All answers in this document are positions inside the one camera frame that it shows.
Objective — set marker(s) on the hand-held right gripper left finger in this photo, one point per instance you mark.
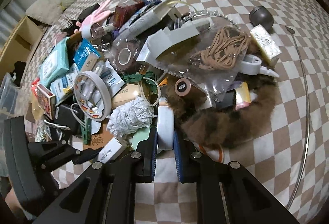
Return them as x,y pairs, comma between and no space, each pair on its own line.
153,157

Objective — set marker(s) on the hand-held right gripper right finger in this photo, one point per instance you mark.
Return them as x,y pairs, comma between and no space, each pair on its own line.
178,159

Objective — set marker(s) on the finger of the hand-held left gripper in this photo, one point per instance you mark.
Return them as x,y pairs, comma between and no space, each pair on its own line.
84,156
55,148

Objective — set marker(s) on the white round tape measure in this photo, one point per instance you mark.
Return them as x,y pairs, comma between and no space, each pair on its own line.
165,126

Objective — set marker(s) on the clear plastic container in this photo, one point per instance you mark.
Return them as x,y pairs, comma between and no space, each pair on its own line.
7,95

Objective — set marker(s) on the floral fabric pouch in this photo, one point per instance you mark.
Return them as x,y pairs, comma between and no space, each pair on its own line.
42,134

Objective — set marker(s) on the brown leather insole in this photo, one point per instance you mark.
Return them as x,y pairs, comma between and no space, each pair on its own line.
99,140

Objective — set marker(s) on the long green clip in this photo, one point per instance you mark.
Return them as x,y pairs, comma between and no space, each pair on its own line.
85,133

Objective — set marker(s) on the mint green case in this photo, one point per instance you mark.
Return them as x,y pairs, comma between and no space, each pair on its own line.
138,138

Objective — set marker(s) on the white script print box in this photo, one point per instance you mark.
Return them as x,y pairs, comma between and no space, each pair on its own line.
111,149

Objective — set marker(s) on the orange white scissors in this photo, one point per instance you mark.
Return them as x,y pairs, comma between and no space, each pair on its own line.
210,152

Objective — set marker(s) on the amber translucent case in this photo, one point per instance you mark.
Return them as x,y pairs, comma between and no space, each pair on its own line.
38,111

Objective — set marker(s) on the white mop yarn bundle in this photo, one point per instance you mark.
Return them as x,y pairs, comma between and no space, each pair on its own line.
131,116

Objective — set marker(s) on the red-brown playing card box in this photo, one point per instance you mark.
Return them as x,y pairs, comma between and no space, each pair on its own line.
46,98

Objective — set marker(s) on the brown fur scarf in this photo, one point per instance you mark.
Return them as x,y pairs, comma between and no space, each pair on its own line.
218,124

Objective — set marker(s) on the red snack packet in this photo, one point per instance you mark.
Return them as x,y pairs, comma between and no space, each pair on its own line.
35,84

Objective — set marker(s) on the beige compact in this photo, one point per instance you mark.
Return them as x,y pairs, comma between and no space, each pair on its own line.
126,94

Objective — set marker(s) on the brown foundation jar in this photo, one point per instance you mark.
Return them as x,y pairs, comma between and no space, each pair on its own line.
183,88

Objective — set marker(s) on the black cloth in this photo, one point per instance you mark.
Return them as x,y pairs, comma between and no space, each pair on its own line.
20,72

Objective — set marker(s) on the clear zip bag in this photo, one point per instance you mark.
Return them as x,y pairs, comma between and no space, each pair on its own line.
205,80

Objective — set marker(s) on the teal wet wipes pack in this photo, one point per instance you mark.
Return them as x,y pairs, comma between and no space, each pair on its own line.
55,62

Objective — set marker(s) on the yellow pink box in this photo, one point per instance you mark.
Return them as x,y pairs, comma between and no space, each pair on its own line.
243,95

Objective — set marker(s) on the small white box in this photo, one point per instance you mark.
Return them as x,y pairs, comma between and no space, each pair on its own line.
93,64

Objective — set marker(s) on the brown tape roll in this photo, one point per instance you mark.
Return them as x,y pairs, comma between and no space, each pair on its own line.
129,62

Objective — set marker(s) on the blue packet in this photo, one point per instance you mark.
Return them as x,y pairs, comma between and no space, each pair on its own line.
86,53

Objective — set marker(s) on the wooden bedside shelf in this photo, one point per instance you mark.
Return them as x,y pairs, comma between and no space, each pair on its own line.
18,41

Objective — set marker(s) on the white plastic hook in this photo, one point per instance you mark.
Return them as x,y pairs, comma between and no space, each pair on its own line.
253,63

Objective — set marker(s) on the black feather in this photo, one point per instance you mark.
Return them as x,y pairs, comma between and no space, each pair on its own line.
70,26

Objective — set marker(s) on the white tape dispenser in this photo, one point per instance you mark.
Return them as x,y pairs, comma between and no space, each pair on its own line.
177,34

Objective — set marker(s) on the small glass bottle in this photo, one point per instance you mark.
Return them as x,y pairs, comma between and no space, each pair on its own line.
101,30

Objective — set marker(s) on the grey curtain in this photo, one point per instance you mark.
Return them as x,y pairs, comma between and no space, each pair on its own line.
10,21

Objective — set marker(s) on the metal telescopic rod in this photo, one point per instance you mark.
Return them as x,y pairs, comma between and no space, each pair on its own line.
305,111

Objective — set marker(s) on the pink rabbit mirror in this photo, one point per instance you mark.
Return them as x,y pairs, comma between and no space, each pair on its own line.
95,17

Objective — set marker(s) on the black box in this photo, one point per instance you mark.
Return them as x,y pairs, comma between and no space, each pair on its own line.
88,11

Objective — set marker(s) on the white grid notebook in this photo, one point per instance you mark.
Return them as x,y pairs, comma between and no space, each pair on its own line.
149,16

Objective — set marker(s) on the fluffy white pillow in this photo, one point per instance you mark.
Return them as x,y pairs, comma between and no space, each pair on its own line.
43,7

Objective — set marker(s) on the gold white box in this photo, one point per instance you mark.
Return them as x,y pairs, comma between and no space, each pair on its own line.
266,44

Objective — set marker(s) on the brown box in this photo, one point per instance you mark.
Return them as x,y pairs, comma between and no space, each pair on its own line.
127,13

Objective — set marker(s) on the beaded tiara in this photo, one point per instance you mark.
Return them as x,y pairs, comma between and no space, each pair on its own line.
205,14

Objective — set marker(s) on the blue jar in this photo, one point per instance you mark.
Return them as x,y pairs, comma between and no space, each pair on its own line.
153,0

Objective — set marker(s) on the grey round knob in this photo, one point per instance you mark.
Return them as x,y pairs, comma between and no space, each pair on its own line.
261,17

